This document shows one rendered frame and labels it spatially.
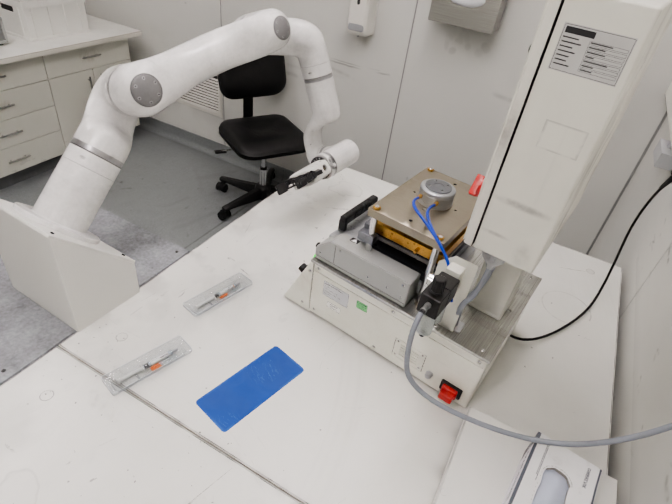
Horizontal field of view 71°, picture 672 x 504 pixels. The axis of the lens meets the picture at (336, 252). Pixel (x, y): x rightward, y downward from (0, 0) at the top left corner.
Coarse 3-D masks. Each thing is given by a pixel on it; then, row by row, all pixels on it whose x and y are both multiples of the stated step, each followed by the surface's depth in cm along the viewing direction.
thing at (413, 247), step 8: (384, 224) 104; (376, 232) 106; (384, 232) 104; (392, 232) 103; (400, 232) 103; (464, 232) 106; (384, 240) 105; (392, 240) 104; (400, 240) 103; (408, 240) 101; (416, 240) 101; (456, 240) 103; (400, 248) 104; (408, 248) 102; (416, 248) 100; (424, 248) 100; (448, 248) 100; (456, 248) 106; (416, 256) 102; (424, 256) 101; (440, 256) 98; (448, 256) 103
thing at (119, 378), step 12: (180, 336) 109; (156, 348) 106; (168, 348) 106; (180, 348) 107; (132, 360) 103; (144, 360) 103; (156, 360) 103; (168, 360) 104; (120, 372) 100; (132, 372) 100; (144, 372) 101; (108, 384) 97; (120, 384) 98
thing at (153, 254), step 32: (96, 224) 142; (128, 224) 144; (0, 256) 127; (128, 256) 132; (160, 256) 134; (0, 288) 118; (0, 320) 110; (32, 320) 111; (0, 352) 103; (32, 352) 104; (0, 384) 97
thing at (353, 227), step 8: (360, 216) 122; (368, 216) 123; (352, 224) 119; (360, 224) 119; (336, 232) 115; (344, 232) 116; (352, 232) 116; (360, 240) 114; (472, 248) 117; (464, 256) 114; (472, 256) 118
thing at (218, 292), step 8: (224, 280) 126; (232, 280) 126; (240, 280) 127; (248, 280) 127; (216, 288) 123; (224, 288) 124; (232, 288) 124; (240, 288) 124; (200, 296) 120; (208, 296) 121; (216, 296) 121; (224, 296) 121; (184, 304) 118; (192, 304) 118; (200, 304) 118; (208, 304) 118
